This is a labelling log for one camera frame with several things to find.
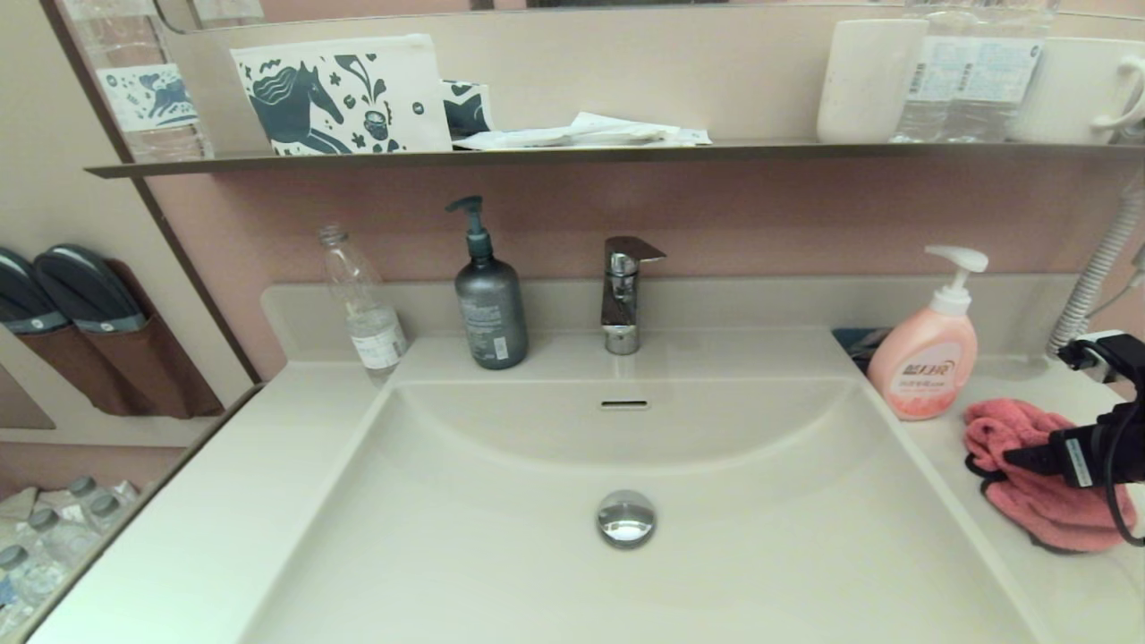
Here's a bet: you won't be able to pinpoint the pink fluffy cloth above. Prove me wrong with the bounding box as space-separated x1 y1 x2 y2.
963 398 1139 553

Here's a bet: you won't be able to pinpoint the chrome faucet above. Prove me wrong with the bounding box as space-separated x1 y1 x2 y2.
601 236 668 356

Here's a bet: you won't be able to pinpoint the white ceramic sink basin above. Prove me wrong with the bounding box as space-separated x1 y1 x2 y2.
240 376 1043 644

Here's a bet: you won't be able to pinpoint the pink pump soap bottle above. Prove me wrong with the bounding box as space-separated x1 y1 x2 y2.
868 245 989 421

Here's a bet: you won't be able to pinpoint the clear water bottle white label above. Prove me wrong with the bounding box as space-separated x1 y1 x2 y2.
950 0 1056 144
892 0 973 144

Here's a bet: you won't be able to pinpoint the chrome drain stopper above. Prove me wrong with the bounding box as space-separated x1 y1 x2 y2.
597 489 657 549

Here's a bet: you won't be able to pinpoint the white plastic packet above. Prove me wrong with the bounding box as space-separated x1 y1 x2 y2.
454 126 681 151
572 112 714 147

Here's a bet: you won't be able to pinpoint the grey pump soap bottle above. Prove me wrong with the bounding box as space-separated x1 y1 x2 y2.
445 195 530 371

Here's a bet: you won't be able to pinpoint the small dark patterned pouch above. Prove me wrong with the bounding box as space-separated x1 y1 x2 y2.
441 80 494 140

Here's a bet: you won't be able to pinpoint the uncapped clear plastic bottle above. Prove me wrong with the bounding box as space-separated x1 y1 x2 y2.
319 225 410 381

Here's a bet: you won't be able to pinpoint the white horse print pouch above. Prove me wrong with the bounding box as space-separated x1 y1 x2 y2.
231 34 454 157

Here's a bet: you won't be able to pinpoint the slippers in brown holder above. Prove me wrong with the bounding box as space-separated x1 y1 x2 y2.
0 259 226 421

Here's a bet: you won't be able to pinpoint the small capped water bottle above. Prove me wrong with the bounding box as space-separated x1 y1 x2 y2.
27 508 101 578
0 546 68 631
67 476 113 520
89 494 140 538

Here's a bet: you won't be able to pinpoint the clear bottle blue print label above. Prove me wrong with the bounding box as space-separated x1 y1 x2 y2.
64 0 214 163

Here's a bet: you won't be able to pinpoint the dark grey slipper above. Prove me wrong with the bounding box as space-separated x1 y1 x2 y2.
33 243 149 335
0 248 72 336

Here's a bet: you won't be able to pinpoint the white coiled hose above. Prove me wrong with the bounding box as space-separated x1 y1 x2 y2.
1047 192 1145 359

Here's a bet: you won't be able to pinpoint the white mug with handle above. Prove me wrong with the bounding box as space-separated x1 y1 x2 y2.
1009 37 1145 147

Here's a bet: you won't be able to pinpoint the white cup without handle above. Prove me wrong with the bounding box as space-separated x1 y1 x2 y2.
816 19 929 145

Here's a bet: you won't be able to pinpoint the thin metal wall shelf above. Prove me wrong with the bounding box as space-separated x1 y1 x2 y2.
85 140 1145 179

